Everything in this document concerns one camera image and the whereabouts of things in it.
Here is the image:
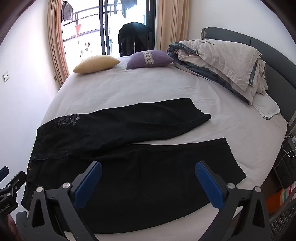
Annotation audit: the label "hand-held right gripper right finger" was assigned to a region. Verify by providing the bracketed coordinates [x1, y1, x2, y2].
[195, 160, 271, 241]

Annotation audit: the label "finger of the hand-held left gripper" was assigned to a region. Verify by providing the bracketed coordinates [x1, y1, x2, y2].
[0, 171, 26, 202]
[0, 166, 10, 184]

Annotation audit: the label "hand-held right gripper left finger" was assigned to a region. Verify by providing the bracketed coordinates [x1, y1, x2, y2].
[25, 160, 103, 241]

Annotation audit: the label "black denim pants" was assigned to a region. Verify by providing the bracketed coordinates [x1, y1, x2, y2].
[21, 98, 247, 234]

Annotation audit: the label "striped cloth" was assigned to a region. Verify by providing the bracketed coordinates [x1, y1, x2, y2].
[268, 188, 296, 208]

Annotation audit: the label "grey mesh basket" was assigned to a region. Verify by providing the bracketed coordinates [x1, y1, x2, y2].
[269, 200, 296, 241]

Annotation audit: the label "bed with white sheet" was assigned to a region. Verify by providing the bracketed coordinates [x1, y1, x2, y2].
[16, 54, 288, 241]

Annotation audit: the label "yellow pillow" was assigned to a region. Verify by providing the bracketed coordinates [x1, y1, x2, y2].
[73, 55, 121, 74]

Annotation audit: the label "folded beige and grey duvet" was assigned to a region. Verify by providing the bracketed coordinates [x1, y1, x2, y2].
[167, 39, 269, 106]

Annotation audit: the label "purple patterned pillow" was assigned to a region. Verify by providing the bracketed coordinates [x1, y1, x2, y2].
[126, 50, 175, 70]

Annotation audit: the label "beige curtain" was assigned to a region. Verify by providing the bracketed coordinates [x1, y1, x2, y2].
[156, 0, 190, 52]
[47, 0, 70, 87]

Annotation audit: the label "grey bed headboard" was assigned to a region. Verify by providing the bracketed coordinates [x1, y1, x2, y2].
[201, 27, 296, 127]

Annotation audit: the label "black garment on rack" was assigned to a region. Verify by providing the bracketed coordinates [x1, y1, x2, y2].
[118, 22, 153, 57]

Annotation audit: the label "hanging grey garment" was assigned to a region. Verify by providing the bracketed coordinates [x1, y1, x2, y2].
[62, 1, 74, 22]

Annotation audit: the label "hanging dark garment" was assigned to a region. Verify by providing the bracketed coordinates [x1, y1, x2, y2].
[117, 0, 148, 18]

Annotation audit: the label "dark balcony door frame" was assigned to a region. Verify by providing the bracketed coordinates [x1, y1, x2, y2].
[99, 0, 156, 57]

